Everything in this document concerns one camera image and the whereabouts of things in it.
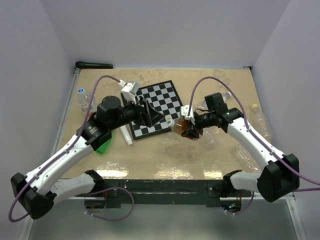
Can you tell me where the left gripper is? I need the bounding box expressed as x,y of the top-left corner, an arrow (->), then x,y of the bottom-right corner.
109,95 -> 165,131

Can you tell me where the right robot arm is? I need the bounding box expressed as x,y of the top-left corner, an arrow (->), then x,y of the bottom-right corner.
180,93 -> 300,203

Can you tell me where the black white chessboard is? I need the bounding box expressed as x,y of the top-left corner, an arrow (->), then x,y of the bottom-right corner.
129,80 -> 183,140

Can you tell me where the clear empty bottle centre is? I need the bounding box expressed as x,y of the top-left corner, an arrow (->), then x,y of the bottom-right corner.
199,129 -> 216,149

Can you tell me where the green plastic bottle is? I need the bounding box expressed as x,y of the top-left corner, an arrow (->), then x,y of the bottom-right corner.
95,137 -> 114,155

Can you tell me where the pepsi label bottle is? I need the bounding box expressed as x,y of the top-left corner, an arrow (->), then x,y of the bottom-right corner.
195,91 -> 233,110

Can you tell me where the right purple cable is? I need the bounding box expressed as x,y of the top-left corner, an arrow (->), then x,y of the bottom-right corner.
189,76 -> 320,187

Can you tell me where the blue cap tea bottle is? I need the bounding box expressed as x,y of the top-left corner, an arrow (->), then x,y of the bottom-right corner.
77,88 -> 97,114

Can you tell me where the yellow cap clear bottle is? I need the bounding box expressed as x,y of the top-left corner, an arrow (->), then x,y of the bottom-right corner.
251,104 -> 273,143

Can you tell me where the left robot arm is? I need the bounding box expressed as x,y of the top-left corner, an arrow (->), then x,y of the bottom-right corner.
10,96 -> 165,220

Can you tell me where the black base frame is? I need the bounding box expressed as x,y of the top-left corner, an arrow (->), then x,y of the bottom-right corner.
93,179 -> 241,208

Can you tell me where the white tube bottle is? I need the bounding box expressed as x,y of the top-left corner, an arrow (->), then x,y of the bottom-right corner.
119,125 -> 133,146

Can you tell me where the clear crushed bottle right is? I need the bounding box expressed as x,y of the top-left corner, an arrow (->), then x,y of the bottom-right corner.
231,144 -> 261,173

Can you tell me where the amber drink bottle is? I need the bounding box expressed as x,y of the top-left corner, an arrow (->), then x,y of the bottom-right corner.
170,118 -> 194,137

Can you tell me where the black handle tool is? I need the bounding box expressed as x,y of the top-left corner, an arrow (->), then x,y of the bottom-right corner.
75,61 -> 114,69

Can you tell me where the white bottle cap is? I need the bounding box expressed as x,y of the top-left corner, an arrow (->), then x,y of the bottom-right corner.
166,119 -> 175,128

